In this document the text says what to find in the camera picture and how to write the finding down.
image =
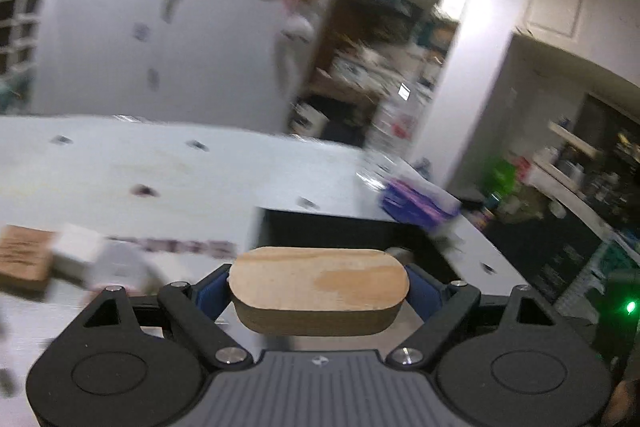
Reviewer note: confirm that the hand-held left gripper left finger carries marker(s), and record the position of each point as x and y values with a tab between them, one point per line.
210	294

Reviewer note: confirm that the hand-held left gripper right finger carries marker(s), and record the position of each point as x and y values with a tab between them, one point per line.
425	292

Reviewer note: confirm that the oval wooden block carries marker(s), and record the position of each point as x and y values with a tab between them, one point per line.
315	287

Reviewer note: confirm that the black storage box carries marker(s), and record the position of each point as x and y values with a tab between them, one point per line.
320	229

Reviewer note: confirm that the purple floral tissue pack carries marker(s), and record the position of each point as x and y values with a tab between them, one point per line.
417	204

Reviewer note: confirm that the white plastic packet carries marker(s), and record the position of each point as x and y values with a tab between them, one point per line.
122	267

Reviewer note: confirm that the green plastic bag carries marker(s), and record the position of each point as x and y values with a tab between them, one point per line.
502	179

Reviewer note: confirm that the small white box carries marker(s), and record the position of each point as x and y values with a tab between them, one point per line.
77	252

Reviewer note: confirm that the white drawer unit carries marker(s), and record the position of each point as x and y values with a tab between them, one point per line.
17	47

